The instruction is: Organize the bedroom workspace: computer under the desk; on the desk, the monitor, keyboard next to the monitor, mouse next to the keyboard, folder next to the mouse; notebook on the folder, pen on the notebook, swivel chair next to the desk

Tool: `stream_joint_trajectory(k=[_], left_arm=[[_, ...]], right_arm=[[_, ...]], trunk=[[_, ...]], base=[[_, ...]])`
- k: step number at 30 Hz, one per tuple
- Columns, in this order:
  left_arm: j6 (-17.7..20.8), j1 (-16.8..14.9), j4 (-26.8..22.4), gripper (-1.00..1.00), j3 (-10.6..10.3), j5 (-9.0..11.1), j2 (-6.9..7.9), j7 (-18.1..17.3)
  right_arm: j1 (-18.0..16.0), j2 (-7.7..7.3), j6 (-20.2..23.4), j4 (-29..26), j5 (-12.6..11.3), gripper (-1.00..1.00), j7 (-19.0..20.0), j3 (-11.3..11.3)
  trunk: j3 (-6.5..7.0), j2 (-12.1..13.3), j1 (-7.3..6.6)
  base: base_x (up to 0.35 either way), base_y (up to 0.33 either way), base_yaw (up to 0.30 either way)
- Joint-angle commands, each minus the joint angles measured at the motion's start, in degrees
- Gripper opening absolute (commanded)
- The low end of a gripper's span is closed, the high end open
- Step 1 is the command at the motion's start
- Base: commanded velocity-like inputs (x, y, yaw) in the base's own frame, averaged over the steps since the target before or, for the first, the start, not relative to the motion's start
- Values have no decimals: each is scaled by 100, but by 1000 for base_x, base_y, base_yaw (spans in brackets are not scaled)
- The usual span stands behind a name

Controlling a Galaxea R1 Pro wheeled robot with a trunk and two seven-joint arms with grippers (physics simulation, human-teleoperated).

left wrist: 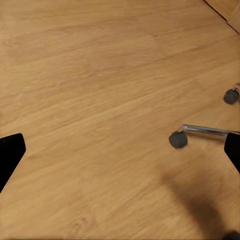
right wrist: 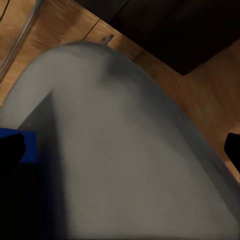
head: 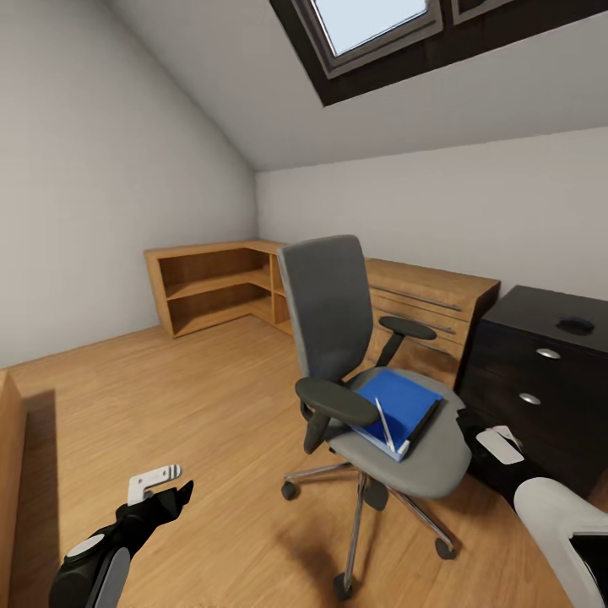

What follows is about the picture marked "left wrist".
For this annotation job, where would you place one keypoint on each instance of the swivel chair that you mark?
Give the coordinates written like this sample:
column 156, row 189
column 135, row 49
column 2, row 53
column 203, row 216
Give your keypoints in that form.
column 179, row 139

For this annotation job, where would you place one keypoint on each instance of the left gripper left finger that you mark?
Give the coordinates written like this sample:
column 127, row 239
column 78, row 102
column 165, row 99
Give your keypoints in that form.
column 12, row 149

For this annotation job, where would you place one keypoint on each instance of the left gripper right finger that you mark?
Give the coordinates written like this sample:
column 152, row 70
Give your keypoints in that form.
column 232, row 149

